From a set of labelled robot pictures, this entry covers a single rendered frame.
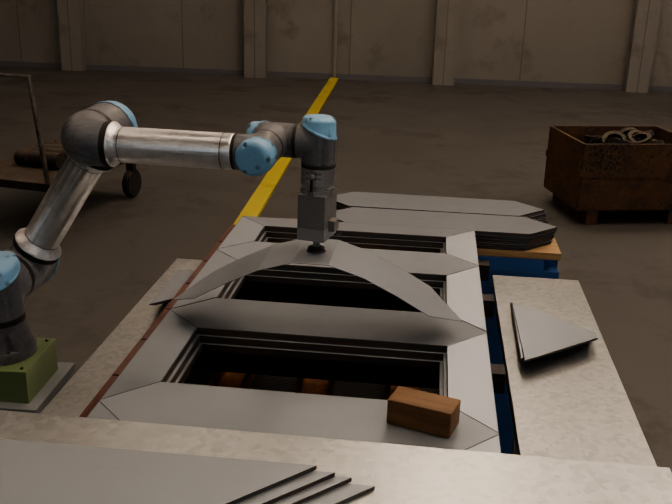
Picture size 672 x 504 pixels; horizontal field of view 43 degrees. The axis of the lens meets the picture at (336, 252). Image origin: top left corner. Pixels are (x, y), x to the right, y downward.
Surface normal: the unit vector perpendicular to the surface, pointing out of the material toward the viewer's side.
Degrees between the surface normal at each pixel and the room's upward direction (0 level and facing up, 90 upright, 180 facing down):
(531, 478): 0
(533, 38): 90
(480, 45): 90
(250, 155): 92
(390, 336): 0
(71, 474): 0
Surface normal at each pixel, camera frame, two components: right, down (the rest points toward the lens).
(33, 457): 0.03, -0.95
